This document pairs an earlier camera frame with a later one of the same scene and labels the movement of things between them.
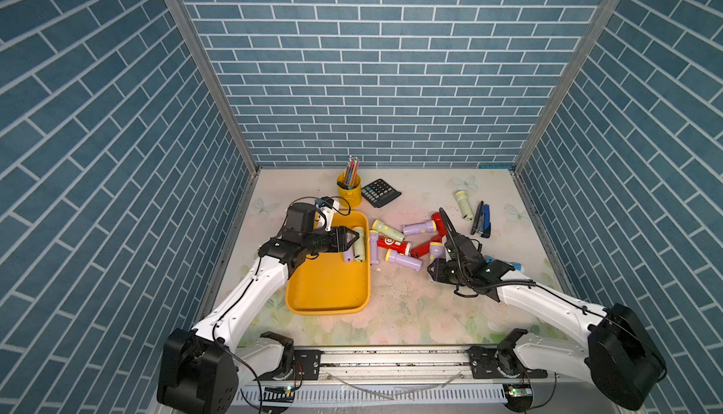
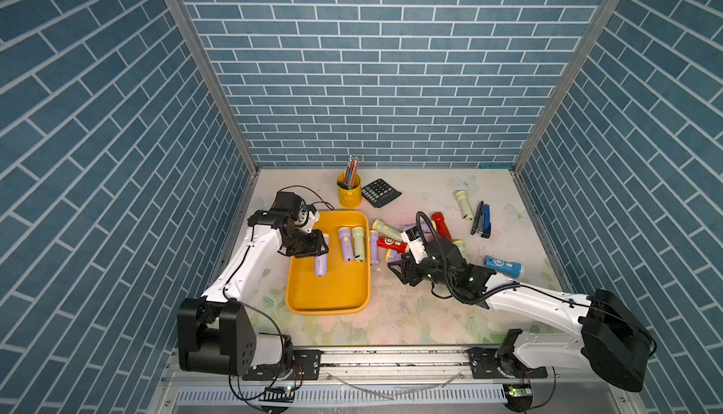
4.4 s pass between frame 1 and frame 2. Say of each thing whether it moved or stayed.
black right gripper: moved
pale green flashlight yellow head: stayed
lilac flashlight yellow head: stayed
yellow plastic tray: stayed
